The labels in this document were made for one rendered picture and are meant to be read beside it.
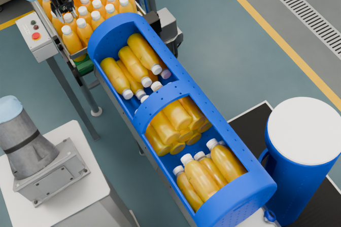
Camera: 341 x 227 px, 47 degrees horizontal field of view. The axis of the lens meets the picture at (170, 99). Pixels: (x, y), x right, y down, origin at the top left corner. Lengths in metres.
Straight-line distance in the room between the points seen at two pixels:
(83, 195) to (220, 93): 1.65
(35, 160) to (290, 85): 2.02
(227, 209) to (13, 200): 0.69
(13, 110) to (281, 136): 0.91
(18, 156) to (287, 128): 0.93
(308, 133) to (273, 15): 1.85
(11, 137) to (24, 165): 0.09
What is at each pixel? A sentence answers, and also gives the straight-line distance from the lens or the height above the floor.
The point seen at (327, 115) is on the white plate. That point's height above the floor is 1.04.
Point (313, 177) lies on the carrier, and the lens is 1.60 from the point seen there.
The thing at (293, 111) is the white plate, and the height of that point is 1.04.
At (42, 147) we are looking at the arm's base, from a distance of 1.26.
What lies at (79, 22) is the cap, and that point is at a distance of 1.82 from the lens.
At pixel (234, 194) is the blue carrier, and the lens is 1.20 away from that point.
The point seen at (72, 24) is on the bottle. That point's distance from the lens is 1.87.
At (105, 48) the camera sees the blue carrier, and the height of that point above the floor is 1.09.
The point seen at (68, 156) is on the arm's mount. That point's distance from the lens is 1.23.
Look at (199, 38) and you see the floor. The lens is 3.09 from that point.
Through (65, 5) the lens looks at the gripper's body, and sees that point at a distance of 1.75.
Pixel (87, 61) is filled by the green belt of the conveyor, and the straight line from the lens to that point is 1.93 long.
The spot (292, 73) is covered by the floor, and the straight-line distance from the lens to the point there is 2.94.
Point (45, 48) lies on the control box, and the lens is 1.83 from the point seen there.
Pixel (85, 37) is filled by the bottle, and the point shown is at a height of 1.03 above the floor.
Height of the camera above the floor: 2.37
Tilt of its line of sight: 58 degrees down
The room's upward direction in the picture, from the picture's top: 11 degrees counter-clockwise
